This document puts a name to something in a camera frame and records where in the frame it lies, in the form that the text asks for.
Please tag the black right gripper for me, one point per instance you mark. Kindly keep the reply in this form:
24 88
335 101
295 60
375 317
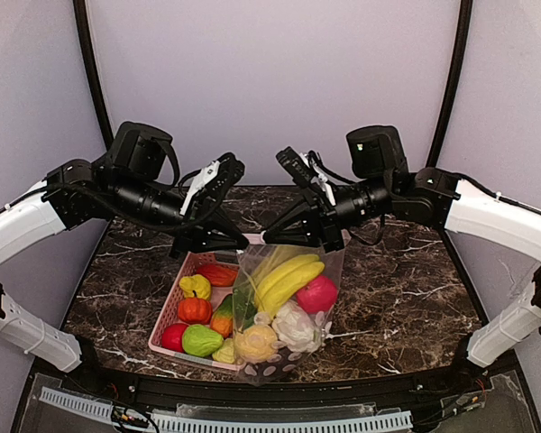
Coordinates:
324 222

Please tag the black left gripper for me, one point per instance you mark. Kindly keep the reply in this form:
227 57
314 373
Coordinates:
190 225

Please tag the yellow toy banana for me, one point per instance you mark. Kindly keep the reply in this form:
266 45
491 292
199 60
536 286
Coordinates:
285 280

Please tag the clear dotted zip top bag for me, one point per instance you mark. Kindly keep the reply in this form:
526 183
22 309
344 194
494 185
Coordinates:
280 254

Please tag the red toy apple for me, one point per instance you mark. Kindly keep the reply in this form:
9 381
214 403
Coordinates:
319 295

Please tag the green toy cucumber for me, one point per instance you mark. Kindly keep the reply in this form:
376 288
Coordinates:
244 310

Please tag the white toy cauliflower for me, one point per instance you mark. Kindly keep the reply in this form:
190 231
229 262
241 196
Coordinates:
298 330

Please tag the yellow toy cauliflower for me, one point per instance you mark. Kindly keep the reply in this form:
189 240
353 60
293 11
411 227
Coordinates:
256 344

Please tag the dark red toy fruit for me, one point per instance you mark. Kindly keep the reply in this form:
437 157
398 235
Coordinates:
278 366

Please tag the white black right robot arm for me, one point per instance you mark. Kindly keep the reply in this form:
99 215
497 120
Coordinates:
439 199

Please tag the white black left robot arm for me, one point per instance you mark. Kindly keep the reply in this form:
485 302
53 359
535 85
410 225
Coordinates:
136 179

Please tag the red toy pepper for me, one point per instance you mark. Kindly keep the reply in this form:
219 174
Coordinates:
218 275

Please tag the yellow toy pepper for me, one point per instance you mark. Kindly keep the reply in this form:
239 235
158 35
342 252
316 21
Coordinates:
196 286

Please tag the orange toy pumpkin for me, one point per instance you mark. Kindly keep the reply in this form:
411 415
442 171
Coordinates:
195 310

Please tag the green orange toy mango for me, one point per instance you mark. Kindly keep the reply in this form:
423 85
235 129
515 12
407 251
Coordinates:
222 318

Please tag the pink plastic basket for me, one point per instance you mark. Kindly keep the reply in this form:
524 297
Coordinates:
176 306

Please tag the red toy tomato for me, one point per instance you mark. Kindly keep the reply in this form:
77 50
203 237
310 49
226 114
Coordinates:
172 336

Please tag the pale yellow toy fruit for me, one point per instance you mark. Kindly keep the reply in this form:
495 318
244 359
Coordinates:
225 354

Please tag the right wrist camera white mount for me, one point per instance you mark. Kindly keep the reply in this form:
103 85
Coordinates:
306 173

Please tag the black front table rail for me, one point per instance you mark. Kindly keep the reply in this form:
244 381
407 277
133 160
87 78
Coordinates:
341 373

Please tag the white slotted cable duct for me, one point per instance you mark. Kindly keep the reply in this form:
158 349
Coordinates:
193 418

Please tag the black left frame post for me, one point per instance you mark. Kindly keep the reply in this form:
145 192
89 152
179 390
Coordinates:
90 67

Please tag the black frame post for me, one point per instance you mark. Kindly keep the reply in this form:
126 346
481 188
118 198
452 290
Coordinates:
452 82
90 67

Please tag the black right frame post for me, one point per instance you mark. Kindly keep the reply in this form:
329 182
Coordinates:
452 82

